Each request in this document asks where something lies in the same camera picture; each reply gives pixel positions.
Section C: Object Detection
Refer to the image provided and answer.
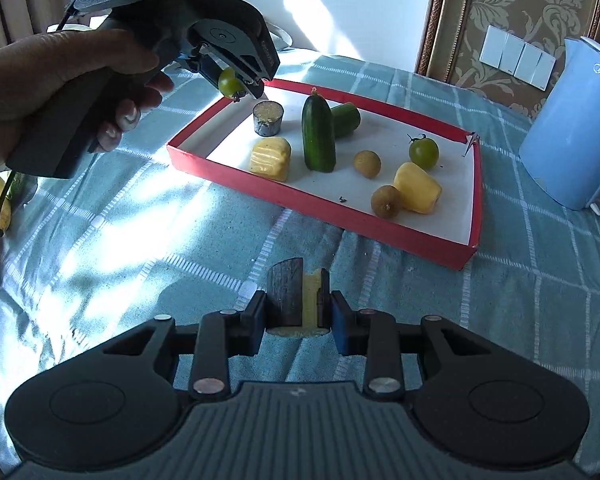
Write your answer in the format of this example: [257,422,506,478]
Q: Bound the ornate wooden wall frame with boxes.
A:
[416,0,600,118]

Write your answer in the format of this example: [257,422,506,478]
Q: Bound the person's left hand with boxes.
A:
[0,29,158,171]

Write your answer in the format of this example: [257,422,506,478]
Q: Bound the silver patterned gift bag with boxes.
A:
[265,21,294,52]

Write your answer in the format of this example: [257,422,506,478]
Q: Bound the small green tomato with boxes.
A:
[218,67,246,102]

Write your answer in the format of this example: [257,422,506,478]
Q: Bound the yellow ridged fruit piece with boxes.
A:
[249,136,291,182]

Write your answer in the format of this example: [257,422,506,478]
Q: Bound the teal checked tablecloth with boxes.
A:
[0,50,600,472]

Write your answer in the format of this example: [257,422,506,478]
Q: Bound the green cucumber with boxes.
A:
[332,102,361,139]
[301,88,337,172]

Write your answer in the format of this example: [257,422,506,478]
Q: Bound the red shallow cardboard tray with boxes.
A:
[166,79,482,270]

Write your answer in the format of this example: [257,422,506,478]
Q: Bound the light blue electric kettle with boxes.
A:
[519,36,600,210]

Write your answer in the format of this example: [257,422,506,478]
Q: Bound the small brown kiwi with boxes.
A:
[353,150,381,179]

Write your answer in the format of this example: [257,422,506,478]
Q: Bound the green tomato with stem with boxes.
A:
[408,134,440,171]

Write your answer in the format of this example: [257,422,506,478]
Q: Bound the white wall switch panel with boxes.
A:
[479,25,556,91]

